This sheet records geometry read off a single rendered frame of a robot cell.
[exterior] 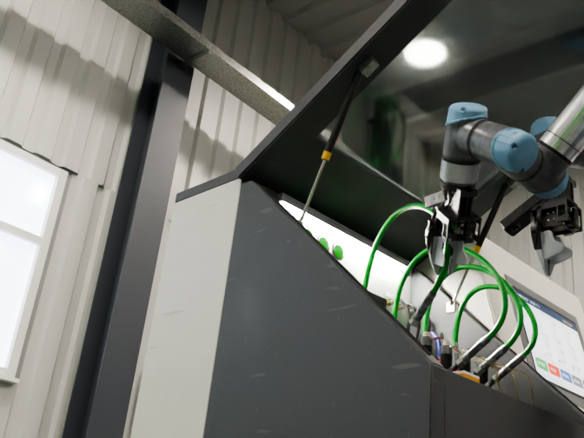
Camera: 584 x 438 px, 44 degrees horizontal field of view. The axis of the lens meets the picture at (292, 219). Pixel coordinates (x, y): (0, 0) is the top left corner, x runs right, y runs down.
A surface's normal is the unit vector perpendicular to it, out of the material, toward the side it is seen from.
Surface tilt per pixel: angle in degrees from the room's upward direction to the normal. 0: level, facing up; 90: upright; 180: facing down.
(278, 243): 90
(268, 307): 90
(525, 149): 125
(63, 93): 90
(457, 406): 90
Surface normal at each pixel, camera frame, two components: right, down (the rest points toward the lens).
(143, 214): 0.76, -0.19
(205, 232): -0.69, -0.36
